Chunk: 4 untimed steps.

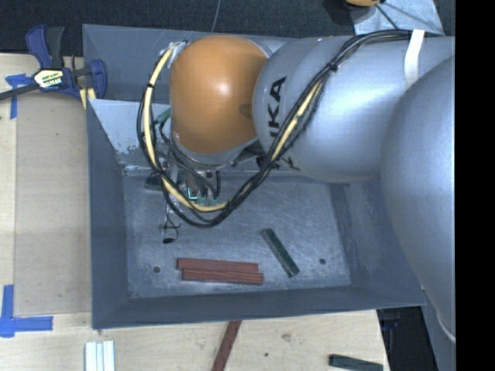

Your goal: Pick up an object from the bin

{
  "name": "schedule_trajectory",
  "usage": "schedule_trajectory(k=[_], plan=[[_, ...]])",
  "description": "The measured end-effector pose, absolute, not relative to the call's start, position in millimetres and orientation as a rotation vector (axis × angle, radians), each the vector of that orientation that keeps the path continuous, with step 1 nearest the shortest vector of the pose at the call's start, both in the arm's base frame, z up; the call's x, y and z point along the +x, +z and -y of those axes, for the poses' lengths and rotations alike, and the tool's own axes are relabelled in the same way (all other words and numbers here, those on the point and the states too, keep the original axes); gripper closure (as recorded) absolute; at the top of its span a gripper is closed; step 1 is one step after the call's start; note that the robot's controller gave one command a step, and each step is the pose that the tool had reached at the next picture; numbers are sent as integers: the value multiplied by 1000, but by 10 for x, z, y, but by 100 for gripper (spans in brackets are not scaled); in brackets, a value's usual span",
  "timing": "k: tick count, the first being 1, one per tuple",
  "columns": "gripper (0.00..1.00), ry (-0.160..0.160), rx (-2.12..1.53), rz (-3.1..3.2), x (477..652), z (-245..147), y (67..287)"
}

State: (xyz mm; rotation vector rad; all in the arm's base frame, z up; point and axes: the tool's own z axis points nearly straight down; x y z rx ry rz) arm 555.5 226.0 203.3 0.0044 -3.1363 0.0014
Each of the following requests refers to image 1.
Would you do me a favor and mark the red-brown flat block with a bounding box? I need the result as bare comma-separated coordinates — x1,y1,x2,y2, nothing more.
210,320,243,371
176,257,260,274
181,267,265,286

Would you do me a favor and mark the pale wood flat board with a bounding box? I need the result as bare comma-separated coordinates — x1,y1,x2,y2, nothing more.
13,94,94,317

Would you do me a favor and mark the dark green flat block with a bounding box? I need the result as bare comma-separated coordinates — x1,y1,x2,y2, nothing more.
259,227,301,279
328,354,384,371

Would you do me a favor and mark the grey metal bin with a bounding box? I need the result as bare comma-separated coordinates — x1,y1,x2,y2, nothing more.
81,23,427,330

